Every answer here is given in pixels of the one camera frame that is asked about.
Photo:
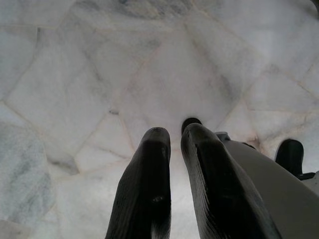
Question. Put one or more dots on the grey robot leg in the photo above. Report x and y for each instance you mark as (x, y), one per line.
(279, 189)

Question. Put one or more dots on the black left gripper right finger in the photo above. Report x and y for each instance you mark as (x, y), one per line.
(219, 189)

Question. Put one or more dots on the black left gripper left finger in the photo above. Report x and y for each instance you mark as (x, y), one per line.
(142, 189)

